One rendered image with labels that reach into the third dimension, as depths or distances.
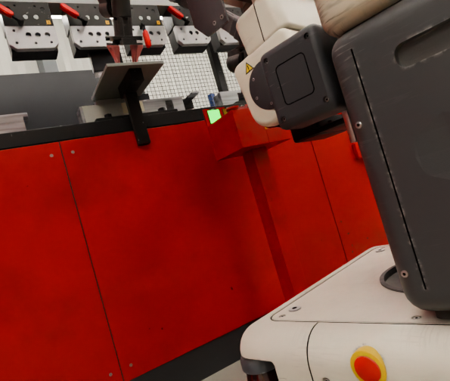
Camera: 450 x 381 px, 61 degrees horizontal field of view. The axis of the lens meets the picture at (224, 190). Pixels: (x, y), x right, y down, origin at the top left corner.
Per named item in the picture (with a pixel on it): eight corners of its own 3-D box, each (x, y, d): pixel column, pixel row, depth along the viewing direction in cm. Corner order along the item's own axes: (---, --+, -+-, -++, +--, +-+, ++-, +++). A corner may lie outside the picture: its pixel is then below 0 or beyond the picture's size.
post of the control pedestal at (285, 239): (300, 314, 119) (251, 149, 122) (287, 312, 125) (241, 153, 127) (313, 306, 123) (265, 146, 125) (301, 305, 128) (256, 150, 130)
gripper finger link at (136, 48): (116, 68, 126) (113, 38, 122) (137, 67, 130) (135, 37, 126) (124, 69, 121) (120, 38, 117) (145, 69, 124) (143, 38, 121)
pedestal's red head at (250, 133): (242, 147, 114) (225, 90, 115) (216, 161, 127) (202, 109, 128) (291, 138, 124) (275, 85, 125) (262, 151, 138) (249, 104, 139)
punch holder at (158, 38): (131, 45, 141) (119, 3, 142) (125, 56, 149) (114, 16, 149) (168, 44, 149) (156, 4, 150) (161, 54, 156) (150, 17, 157)
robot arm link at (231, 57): (243, 26, 118) (262, 27, 124) (218, 35, 126) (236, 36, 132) (249, 66, 120) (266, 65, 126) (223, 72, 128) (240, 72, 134)
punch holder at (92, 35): (76, 47, 131) (63, 1, 132) (72, 58, 139) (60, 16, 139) (118, 45, 139) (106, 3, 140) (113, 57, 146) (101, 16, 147)
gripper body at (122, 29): (105, 41, 121) (102, 17, 119) (135, 41, 127) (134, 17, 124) (112, 42, 116) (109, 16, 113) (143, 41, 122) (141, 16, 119)
